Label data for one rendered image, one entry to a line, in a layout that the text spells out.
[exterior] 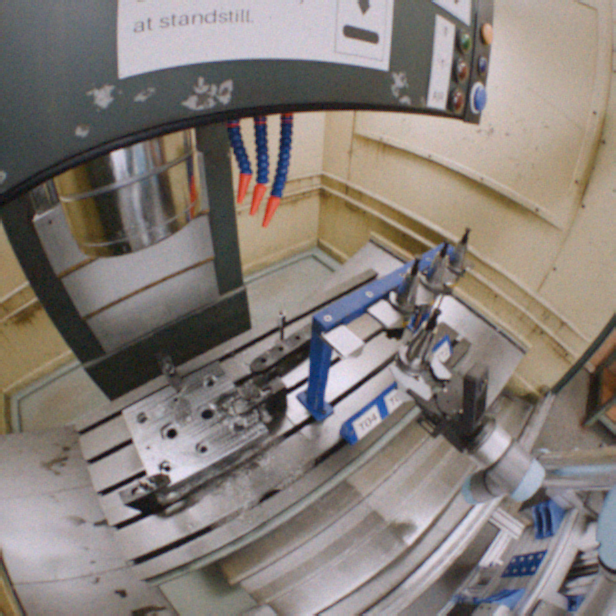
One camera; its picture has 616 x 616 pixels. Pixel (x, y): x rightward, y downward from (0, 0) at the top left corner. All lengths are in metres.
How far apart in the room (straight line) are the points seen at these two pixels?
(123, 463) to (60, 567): 0.54
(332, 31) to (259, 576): 0.98
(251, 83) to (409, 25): 0.13
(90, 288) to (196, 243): 0.35
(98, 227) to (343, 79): 0.23
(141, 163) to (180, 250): 0.66
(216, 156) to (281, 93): 0.75
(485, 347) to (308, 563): 0.96
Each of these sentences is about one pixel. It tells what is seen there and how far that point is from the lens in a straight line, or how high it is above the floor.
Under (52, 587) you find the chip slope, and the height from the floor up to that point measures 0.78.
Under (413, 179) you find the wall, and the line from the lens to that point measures 1.26.
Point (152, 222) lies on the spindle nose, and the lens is 0.29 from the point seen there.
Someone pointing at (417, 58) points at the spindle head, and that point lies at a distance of 0.24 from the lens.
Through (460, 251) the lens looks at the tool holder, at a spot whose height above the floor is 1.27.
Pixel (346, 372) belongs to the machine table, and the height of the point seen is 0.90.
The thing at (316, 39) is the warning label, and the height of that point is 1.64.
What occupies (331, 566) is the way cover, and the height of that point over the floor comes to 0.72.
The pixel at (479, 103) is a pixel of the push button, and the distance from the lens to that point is 0.33.
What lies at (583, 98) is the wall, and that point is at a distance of 1.04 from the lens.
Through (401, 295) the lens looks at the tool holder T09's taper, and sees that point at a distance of 0.59.
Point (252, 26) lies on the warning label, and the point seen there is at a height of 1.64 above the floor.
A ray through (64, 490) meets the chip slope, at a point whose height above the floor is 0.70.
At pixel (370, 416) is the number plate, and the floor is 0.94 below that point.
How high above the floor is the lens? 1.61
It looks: 45 degrees down
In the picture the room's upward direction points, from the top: 3 degrees clockwise
